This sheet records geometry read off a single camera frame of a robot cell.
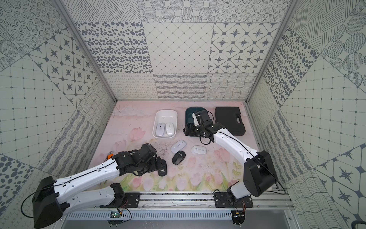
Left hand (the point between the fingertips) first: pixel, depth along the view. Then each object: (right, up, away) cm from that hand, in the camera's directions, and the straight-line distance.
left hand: (161, 169), depth 76 cm
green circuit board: (-23, -22, -4) cm, 32 cm away
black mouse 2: (0, -4, +6) cm, 7 cm away
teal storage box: (+16, +32, +33) cm, 48 cm away
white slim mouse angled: (+8, +8, +17) cm, 20 cm away
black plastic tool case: (+47, +27, +28) cm, 61 cm away
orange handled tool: (-36, +3, +14) cm, 39 cm away
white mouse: (-5, +19, +25) cm, 32 cm away
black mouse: (+9, +3, +12) cm, 15 cm away
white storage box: (-4, +28, +33) cm, 43 cm away
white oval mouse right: (+22, +7, +14) cm, 27 cm away
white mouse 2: (+2, +19, +24) cm, 31 cm away
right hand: (+16, +19, +8) cm, 26 cm away
